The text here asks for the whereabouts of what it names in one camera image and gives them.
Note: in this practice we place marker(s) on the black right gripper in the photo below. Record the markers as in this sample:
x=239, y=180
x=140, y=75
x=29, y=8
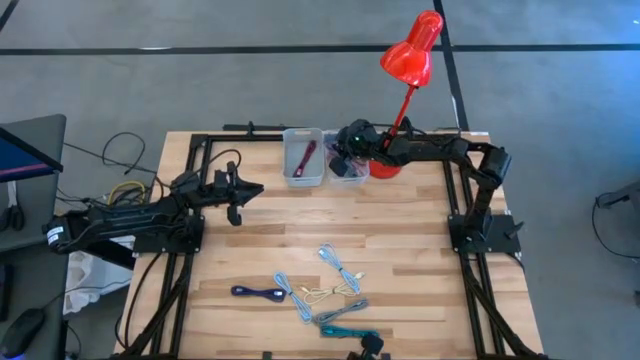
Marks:
x=360, y=137

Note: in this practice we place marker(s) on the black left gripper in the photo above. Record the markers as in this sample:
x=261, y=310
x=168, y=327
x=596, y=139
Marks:
x=227, y=187

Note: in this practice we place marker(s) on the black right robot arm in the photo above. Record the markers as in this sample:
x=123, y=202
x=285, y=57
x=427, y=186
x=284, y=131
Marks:
x=430, y=150

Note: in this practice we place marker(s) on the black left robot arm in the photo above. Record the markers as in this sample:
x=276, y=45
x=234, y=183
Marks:
x=125, y=217

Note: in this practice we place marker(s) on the clear plastic bin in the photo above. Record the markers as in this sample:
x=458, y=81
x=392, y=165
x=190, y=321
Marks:
x=357, y=176

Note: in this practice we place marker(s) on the grey opaque plastic bin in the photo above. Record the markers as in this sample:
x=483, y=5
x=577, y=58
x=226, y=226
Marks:
x=290, y=177

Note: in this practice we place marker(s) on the black clamp knob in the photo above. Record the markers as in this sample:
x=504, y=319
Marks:
x=515, y=230
x=250, y=127
x=407, y=124

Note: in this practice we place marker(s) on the red desk lamp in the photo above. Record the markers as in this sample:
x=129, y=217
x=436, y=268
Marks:
x=407, y=60

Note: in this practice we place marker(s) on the white plastic bag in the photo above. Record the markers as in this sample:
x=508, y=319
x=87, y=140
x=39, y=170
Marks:
x=90, y=280

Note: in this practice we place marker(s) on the grey desk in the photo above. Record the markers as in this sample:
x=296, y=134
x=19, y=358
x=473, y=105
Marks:
x=35, y=210

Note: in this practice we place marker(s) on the blue screen monitor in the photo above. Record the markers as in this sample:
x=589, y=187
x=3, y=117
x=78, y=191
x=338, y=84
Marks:
x=20, y=160

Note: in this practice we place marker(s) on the black computer mouse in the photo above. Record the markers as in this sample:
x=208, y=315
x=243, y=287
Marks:
x=22, y=330

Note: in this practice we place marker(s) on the black aluminium table frame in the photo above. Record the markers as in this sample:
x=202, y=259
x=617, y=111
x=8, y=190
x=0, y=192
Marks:
x=240, y=136

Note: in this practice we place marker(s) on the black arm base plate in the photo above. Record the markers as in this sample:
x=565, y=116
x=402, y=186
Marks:
x=165, y=244
x=500, y=242

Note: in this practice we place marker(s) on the black table-level camera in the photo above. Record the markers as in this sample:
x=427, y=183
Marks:
x=372, y=344

